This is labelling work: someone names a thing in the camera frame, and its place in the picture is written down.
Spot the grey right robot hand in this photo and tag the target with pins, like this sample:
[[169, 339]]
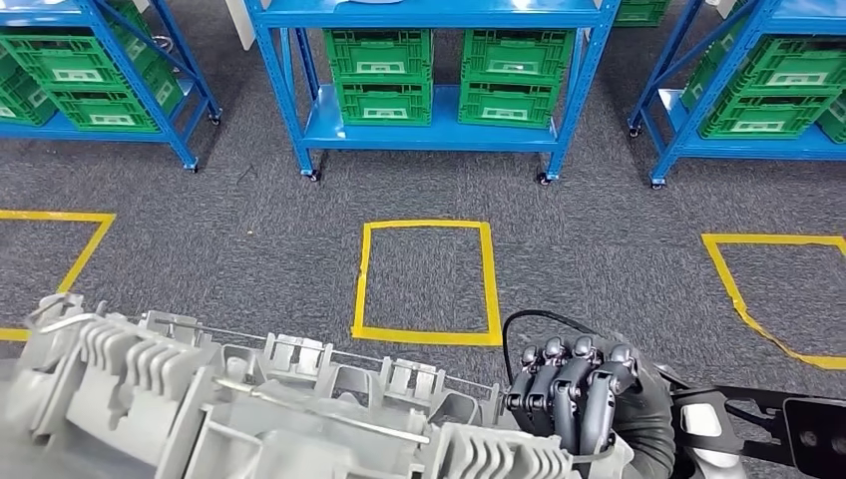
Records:
[[581, 390]]

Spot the silver plastic wheel hubcap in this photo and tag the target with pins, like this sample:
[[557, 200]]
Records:
[[198, 410]]

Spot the blue metal shelf rack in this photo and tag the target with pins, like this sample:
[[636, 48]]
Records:
[[429, 135], [760, 147], [119, 135]]

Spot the white table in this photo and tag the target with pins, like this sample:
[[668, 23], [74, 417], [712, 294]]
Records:
[[239, 23]]

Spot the chrome base office chair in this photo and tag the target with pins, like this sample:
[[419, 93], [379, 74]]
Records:
[[162, 44]]

